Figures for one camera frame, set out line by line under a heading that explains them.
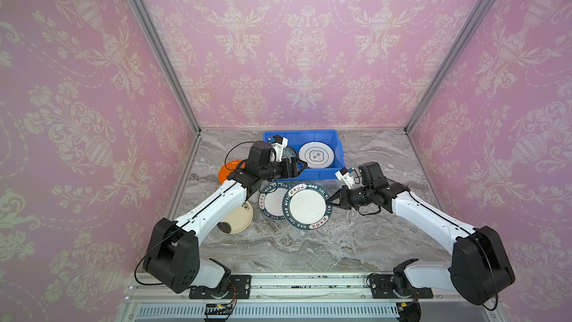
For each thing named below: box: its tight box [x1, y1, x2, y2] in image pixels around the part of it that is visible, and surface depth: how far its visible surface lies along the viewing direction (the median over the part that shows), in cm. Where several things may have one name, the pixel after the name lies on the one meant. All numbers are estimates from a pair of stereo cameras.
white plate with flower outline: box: [297, 140, 336, 170], surface depth 111 cm
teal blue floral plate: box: [281, 146, 298, 164], surface depth 111 cm
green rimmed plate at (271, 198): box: [258, 180, 298, 220], surface depth 96 cm
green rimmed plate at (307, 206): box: [282, 182, 333, 232], surface depth 81 cm
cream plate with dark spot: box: [216, 200, 254, 235], surface depth 89 cm
